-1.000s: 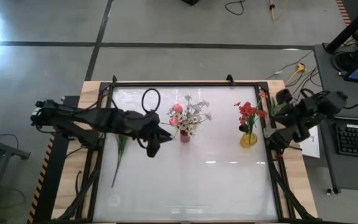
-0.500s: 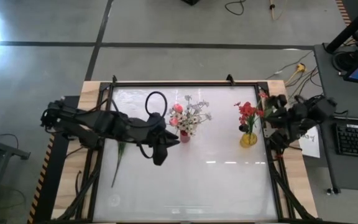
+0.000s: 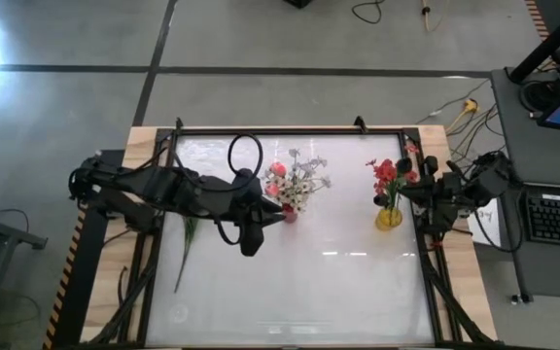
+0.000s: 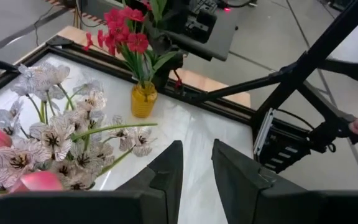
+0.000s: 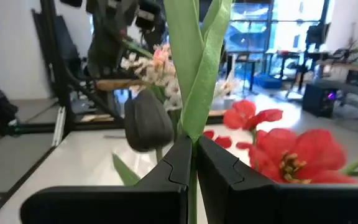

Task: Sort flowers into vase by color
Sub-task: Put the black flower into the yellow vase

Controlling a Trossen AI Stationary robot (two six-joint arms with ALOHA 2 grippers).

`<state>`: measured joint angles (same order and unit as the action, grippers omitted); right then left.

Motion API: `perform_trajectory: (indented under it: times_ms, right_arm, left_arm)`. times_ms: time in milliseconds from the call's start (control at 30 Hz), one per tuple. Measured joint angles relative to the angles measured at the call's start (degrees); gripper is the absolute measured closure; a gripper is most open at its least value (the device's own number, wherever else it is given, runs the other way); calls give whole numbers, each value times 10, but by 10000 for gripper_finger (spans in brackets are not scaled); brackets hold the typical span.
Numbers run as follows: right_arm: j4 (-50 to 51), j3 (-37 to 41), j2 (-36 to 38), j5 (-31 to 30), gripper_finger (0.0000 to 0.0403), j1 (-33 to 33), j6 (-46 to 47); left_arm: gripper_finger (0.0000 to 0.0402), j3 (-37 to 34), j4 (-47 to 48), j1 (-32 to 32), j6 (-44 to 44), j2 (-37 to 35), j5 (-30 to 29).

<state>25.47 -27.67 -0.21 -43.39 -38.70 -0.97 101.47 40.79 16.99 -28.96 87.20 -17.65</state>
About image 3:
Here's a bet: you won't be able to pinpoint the black floor cable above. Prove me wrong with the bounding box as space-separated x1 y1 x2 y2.
351 0 386 25

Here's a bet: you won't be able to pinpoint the black keyboard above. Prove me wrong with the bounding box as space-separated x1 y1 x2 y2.
525 192 560 250

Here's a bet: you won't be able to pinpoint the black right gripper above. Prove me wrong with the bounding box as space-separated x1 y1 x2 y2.
398 155 462 235

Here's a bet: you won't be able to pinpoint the black cable bundle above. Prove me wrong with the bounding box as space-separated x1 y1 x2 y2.
87 264 158 344
413 227 493 344

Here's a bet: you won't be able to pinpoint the coiled black cable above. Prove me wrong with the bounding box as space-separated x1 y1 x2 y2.
520 77 560 116

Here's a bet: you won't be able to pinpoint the black aluminium table frame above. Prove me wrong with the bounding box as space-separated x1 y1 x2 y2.
133 126 461 349

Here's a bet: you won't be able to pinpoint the wooden table board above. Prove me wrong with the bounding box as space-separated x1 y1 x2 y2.
79 124 499 344

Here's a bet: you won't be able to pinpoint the red artificial flower bunch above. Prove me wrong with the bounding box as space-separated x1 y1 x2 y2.
173 216 201 295
365 142 422 215

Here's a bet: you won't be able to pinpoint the yellow glass vase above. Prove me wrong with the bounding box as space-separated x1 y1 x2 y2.
374 206 403 232

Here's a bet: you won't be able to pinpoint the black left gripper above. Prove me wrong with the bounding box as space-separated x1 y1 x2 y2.
216 167 287 258

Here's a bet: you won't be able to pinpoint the white paper sheet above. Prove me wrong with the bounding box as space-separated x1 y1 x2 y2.
472 198 504 248

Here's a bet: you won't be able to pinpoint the tangled black floor cables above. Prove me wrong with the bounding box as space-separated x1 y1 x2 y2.
449 77 509 171

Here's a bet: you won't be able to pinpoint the grey metal stand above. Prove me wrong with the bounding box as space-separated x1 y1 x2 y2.
0 193 49 341

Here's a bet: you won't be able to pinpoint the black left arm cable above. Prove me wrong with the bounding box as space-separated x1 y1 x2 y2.
226 132 265 182

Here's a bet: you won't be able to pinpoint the black diagonal pole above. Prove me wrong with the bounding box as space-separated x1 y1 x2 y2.
507 0 560 84

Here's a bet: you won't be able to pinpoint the black hazard-striped base beam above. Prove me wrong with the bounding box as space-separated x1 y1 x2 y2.
41 149 125 350

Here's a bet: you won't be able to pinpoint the orange black hazard strip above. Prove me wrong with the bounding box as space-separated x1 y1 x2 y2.
525 0 551 40

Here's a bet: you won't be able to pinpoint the beige floor cable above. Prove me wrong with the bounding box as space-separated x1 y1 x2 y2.
419 0 452 33

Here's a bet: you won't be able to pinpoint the yellow plug cable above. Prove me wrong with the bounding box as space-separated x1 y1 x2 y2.
447 98 479 135

